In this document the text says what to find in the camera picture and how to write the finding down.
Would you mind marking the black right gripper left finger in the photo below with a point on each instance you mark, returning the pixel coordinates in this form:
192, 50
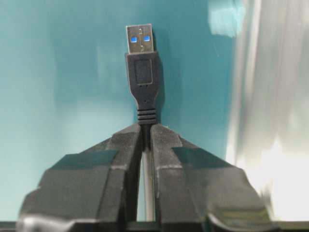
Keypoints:
92, 191

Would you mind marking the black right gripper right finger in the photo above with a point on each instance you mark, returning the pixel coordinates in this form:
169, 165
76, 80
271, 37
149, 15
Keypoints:
195, 191

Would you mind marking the aluminium extrusion rail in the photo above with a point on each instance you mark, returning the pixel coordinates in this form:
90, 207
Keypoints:
268, 133

